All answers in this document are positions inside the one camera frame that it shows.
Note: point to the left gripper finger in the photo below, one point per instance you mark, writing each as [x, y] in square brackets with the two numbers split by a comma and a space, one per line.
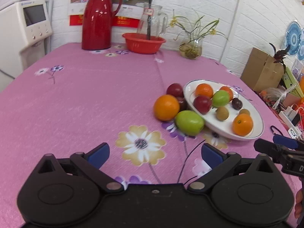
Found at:
[278, 153]
[294, 144]

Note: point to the glass vase with plant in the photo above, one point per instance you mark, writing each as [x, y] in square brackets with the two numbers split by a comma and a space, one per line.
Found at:
[191, 34]

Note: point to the small dark plum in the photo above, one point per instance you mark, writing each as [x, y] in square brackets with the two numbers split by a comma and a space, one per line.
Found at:
[182, 103]

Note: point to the dark red plum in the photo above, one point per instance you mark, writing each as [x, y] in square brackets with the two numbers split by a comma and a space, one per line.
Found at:
[175, 90]

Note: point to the large orange green navel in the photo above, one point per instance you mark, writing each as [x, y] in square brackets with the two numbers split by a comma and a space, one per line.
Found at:
[242, 124]

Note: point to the large green mango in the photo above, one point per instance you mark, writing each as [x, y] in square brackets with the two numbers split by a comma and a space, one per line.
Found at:
[189, 122]

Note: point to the red thermos jug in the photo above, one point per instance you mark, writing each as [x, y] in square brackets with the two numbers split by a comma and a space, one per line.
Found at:
[97, 24]

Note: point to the dark cherry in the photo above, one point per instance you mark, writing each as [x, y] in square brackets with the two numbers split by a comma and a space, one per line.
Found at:
[237, 103]

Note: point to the small mandarin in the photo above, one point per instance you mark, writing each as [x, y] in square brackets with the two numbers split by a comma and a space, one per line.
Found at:
[228, 90]

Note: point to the cardboard box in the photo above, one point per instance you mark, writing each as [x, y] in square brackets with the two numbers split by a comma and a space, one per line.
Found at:
[261, 71]

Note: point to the small green fruit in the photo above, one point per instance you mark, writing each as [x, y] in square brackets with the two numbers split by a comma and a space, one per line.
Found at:
[220, 98]

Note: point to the mandarin with stem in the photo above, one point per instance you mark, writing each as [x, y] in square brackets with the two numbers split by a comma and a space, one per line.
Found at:
[204, 89]

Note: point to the red plastic basin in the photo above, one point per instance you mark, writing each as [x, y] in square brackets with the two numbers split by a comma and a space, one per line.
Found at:
[139, 43]

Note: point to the pink floral tablecloth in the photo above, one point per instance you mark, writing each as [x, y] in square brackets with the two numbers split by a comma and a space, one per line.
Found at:
[73, 100]

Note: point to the red apple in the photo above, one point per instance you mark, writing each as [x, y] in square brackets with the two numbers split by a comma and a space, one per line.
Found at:
[202, 104]

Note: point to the white appliance with screen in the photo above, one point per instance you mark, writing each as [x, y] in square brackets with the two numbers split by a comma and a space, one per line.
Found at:
[25, 25]

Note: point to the orange plastic container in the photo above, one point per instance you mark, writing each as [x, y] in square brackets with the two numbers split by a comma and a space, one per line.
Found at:
[301, 84]

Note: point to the brown longan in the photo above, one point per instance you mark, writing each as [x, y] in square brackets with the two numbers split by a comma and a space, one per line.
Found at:
[244, 111]
[222, 113]

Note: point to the dark red leaf plant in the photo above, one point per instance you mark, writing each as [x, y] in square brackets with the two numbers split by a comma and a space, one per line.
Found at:
[279, 56]

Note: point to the large orange rear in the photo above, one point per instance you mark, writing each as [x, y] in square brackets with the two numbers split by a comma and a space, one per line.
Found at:
[166, 107]

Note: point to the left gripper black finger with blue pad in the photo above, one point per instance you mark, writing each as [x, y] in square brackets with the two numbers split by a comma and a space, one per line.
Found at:
[78, 174]
[230, 173]

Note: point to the blue decorative wall plates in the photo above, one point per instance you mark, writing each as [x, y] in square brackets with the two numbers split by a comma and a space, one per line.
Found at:
[293, 40]

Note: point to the glass pitcher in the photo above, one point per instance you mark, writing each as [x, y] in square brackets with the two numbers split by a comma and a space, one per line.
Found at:
[153, 22]

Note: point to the white plastic bag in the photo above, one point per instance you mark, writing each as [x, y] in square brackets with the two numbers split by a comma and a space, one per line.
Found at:
[277, 95]

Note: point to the white power strip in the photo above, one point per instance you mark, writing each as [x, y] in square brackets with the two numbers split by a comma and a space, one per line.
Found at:
[291, 119]

